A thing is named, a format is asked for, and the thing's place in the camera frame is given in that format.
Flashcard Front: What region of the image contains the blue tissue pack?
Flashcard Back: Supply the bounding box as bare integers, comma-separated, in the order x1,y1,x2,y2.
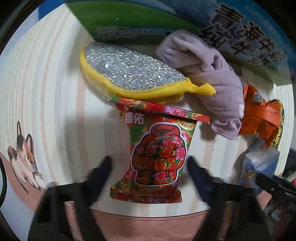
238,138,280,196

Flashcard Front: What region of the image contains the black shoe shine wipes pack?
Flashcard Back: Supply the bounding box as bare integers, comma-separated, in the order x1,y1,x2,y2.
271,103,285,149

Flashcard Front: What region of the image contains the orange snack packet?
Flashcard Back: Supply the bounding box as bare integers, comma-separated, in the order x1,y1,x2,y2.
239,82,280,148

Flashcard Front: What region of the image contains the purple soft cloth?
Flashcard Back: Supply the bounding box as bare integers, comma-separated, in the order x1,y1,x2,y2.
156,30,245,140

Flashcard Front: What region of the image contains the red floral snack packet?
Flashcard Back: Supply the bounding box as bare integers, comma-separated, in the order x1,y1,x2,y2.
110,97,210,204

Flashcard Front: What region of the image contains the yellow silver scrubber pad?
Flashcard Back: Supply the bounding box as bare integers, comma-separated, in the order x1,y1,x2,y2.
80,42,216,104

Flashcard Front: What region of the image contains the cardboard box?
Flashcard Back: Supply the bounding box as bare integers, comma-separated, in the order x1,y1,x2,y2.
66,0,296,86

